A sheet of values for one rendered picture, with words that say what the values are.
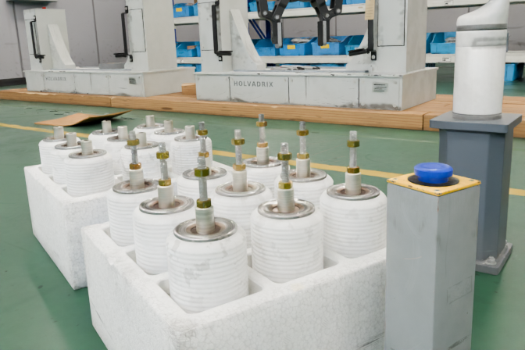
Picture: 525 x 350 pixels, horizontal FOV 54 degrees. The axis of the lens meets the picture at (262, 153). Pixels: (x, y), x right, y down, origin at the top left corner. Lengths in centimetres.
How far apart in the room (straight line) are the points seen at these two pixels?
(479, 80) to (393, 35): 175
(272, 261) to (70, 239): 52
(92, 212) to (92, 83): 334
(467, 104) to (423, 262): 56
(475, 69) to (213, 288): 69
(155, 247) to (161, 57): 337
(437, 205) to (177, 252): 28
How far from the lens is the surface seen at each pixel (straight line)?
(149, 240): 70
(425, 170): 57
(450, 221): 57
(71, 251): 108
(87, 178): 108
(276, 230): 64
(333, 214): 72
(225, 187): 78
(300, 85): 300
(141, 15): 394
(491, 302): 103
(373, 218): 72
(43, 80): 495
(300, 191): 79
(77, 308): 104
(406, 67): 279
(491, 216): 111
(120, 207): 80
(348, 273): 67
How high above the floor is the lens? 47
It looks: 13 degrees down
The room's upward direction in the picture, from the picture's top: 2 degrees counter-clockwise
